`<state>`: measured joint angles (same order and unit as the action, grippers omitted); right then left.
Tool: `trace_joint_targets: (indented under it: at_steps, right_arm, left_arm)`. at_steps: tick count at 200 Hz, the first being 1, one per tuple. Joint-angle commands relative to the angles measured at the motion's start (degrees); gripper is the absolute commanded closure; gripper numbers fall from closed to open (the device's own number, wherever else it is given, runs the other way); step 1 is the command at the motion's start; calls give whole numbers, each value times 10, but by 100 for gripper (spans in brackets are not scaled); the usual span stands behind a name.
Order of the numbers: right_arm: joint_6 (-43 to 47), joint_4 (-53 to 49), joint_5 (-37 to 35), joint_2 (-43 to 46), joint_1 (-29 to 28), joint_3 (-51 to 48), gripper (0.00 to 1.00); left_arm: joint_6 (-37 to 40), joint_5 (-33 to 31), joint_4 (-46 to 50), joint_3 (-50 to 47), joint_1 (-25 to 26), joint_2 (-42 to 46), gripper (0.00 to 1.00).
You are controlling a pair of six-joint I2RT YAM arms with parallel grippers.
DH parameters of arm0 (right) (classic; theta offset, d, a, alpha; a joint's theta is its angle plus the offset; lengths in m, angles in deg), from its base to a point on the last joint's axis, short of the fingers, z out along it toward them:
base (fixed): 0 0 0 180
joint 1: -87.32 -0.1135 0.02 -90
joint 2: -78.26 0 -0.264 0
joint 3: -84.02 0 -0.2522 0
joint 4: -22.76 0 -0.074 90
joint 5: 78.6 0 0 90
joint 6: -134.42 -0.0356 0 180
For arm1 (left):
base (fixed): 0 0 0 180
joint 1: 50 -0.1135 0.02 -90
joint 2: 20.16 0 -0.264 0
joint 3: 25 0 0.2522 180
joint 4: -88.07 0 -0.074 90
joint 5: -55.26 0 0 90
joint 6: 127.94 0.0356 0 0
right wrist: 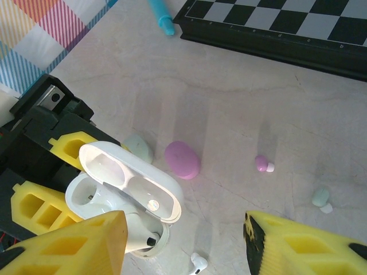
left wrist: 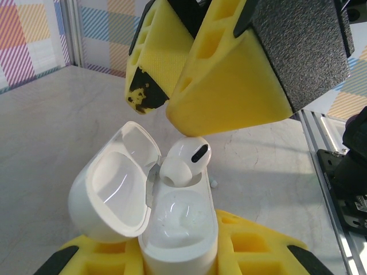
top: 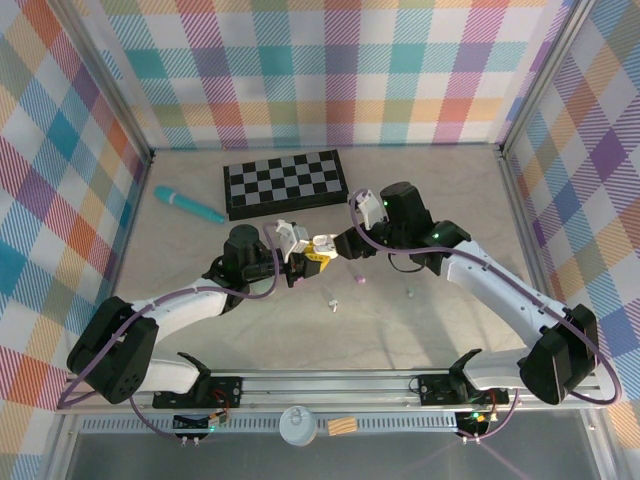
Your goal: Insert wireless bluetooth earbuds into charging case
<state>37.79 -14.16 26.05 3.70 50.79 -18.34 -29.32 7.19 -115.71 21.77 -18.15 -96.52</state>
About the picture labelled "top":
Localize black grey folding chessboard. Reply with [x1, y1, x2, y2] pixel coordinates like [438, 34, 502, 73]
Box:
[222, 148, 350, 222]

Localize teal marker pen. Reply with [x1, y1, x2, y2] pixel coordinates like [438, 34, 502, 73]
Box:
[153, 185, 227, 225]

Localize white round cap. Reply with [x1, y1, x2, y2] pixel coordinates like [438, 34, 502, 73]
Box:
[278, 405, 318, 447]

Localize small black circuit board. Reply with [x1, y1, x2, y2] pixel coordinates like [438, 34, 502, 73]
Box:
[455, 410, 497, 427]
[172, 412, 232, 432]

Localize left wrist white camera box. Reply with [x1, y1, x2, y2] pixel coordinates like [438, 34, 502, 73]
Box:
[274, 219, 310, 262]

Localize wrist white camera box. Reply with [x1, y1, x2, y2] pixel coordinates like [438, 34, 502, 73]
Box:
[355, 188, 389, 229]
[274, 219, 310, 262]

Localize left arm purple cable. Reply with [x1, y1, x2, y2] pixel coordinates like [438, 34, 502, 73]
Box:
[57, 223, 281, 444]

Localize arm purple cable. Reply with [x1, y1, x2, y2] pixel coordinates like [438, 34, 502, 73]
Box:
[348, 188, 623, 444]
[57, 223, 281, 444]

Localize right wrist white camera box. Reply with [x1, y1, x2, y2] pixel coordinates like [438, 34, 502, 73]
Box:
[355, 188, 389, 229]

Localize aluminium side rail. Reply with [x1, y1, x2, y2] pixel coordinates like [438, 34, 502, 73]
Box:
[497, 149, 574, 369]
[92, 152, 154, 374]

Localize aluminium mounting rail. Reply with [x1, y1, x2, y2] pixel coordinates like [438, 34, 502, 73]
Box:
[54, 368, 609, 414]

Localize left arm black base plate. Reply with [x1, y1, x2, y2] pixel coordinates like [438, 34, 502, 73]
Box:
[152, 374, 245, 410]

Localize grey slotted cable duct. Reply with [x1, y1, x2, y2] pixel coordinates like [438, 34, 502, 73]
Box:
[79, 413, 466, 435]

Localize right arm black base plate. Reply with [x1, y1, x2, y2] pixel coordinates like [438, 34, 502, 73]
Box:
[417, 372, 510, 407]

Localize aluminium frame post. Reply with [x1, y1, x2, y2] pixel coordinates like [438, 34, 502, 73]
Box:
[497, 0, 596, 156]
[58, 0, 154, 161]

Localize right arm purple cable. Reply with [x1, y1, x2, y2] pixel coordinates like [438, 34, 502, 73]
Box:
[348, 188, 623, 444]

